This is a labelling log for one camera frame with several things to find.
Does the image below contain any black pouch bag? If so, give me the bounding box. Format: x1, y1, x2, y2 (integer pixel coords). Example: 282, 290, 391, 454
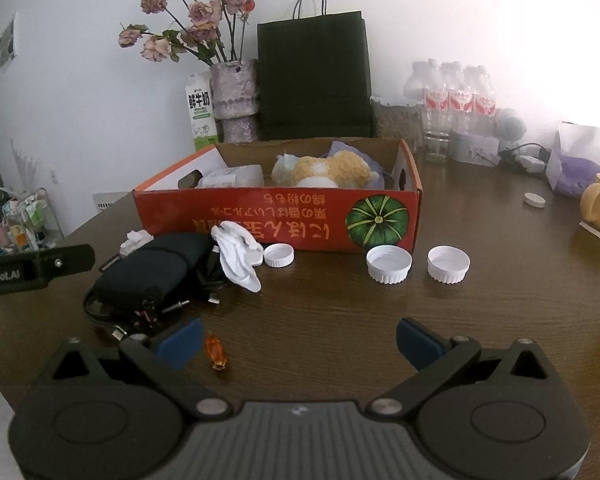
82, 232, 228, 337

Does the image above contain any white cloth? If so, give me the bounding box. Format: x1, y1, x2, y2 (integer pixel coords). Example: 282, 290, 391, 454
211, 221, 264, 294

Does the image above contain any wet wipes pack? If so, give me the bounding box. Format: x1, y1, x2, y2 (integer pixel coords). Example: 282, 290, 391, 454
196, 165, 264, 188

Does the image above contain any yellow white plush toy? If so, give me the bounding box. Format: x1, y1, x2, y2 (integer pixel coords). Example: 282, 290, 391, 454
293, 150, 382, 190

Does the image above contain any orange candy wrapper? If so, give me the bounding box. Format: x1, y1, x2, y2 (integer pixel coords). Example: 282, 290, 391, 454
204, 335, 227, 372

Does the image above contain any white jar lid right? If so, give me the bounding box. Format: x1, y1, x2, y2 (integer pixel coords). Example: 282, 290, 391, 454
427, 246, 470, 285

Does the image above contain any white jar lid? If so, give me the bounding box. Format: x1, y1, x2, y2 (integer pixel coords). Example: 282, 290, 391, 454
366, 245, 413, 285
263, 243, 294, 269
427, 246, 470, 285

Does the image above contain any white jar lid middle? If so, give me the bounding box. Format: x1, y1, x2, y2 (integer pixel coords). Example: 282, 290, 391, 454
366, 245, 413, 285

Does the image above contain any crumpled white tissue ball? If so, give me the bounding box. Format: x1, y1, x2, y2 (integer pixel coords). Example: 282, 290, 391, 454
119, 230, 154, 258

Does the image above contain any white jar lid left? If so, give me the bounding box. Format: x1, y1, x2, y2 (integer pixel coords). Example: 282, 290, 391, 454
263, 243, 294, 269

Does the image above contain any orange cardboard box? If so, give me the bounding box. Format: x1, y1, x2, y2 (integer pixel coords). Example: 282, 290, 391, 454
133, 138, 422, 252

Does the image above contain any small white bottle cap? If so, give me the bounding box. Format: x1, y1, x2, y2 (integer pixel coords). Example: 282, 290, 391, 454
524, 192, 546, 209

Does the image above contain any plastic bag bundle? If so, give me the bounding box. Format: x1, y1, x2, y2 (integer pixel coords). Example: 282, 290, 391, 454
271, 154, 308, 188

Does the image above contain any clear glass cup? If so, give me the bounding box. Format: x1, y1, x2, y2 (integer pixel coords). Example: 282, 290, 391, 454
422, 130, 451, 164

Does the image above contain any white tin box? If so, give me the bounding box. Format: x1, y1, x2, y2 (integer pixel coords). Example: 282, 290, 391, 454
450, 132, 501, 167

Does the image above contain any grey speckled container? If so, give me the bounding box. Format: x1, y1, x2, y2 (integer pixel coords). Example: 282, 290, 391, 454
370, 99, 422, 153

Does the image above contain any green white milk carton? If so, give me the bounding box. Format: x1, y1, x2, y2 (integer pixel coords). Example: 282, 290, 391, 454
185, 70, 219, 151

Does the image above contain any pack of water bottles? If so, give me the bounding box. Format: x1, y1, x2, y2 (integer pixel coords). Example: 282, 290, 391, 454
403, 58, 496, 136

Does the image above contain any purple tissue pack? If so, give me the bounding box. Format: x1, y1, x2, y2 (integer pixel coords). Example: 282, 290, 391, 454
545, 122, 600, 198

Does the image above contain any grey textured vase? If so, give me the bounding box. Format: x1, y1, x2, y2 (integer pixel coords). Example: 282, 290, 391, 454
210, 60, 259, 143

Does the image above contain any black paper shopping bag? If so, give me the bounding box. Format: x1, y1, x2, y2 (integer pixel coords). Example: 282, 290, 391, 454
257, 0, 373, 140

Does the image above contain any dried pink rose bouquet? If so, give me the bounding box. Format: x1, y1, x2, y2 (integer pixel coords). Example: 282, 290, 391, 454
118, 0, 256, 67

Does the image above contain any wire storage rack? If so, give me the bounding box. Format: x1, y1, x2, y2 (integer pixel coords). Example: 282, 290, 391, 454
0, 188, 64, 252

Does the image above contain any white charger with cable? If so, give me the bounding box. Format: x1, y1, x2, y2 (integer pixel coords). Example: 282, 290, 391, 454
498, 142, 552, 176

